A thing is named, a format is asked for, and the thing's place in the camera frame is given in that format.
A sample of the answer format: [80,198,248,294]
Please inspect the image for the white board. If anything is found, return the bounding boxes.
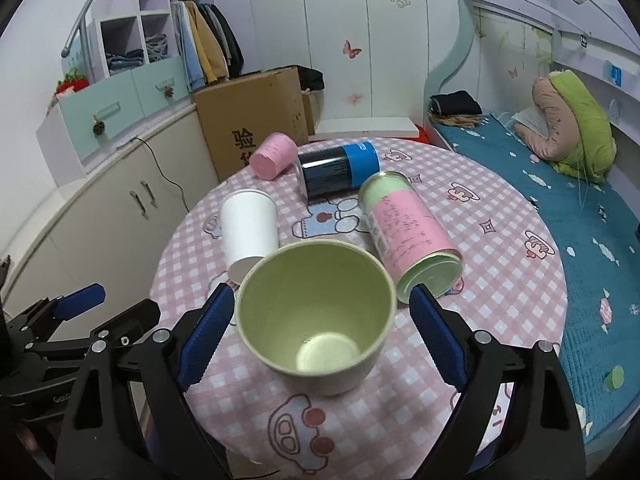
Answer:
[307,116,421,142]

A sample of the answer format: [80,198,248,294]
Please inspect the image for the black cable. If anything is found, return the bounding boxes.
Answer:
[116,135,194,212]

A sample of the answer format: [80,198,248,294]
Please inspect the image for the blue patterned bed sheet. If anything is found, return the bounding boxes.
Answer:
[429,110,640,447]

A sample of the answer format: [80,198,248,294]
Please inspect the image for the black cloth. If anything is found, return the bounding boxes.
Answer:
[298,66,326,93]

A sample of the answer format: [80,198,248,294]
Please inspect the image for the green cup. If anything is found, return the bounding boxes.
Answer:
[235,240,399,396]

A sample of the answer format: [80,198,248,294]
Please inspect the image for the light blue hanging garment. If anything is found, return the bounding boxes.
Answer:
[171,2,207,95]

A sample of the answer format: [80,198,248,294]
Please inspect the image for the dark hanging jacket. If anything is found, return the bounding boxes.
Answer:
[206,3,245,81]

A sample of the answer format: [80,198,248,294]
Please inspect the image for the white shelf with mint drawers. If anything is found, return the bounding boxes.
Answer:
[36,0,217,187]

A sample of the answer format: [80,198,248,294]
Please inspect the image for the grey handrail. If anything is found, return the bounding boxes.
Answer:
[61,0,122,59]

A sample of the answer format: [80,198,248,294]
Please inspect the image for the round table with pink checked cloth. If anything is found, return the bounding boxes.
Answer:
[148,136,569,467]

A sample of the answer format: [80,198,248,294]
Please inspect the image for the pink cup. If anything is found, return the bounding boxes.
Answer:
[249,132,300,181]

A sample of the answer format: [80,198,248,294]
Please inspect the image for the red decoration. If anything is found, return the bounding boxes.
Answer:
[54,73,89,97]

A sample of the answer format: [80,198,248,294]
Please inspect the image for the white cabinet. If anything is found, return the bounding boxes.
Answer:
[0,102,222,313]

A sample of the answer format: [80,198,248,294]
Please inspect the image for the large cardboard box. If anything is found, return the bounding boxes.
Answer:
[193,66,310,184]

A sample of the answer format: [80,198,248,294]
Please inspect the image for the folded jeans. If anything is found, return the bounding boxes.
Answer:
[104,33,169,74]

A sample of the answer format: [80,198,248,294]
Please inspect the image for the mint bunk bed frame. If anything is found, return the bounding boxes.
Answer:
[421,0,640,171]

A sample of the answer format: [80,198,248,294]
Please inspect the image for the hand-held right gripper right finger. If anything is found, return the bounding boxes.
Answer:
[409,282,587,480]

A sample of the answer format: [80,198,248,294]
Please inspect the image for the green and pink rolled blanket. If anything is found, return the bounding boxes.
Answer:
[513,70,617,185]

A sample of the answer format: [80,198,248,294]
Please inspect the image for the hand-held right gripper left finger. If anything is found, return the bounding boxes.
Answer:
[55,282,236,480]

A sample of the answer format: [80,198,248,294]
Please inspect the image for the green can with pink label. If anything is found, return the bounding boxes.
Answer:
[358,171,464,299]

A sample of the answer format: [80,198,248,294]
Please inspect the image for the yellow hanging jacket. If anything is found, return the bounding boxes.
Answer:
[186,2,232,85]

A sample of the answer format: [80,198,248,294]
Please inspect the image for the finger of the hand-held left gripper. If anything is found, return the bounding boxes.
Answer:
[10,283,107,343]
[30,298,162,378]

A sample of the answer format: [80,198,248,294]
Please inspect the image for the blue and black can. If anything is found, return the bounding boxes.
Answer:
[295,141,381,200]

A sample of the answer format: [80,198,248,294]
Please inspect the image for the black folded clothes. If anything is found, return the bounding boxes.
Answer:
[429,90,484,117]

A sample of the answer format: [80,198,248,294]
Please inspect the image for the tan folded cloth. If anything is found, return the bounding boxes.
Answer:
[432,113,484,129]

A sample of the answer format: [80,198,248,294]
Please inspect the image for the white paper cup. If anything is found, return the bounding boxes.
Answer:
[220,188,280,282]

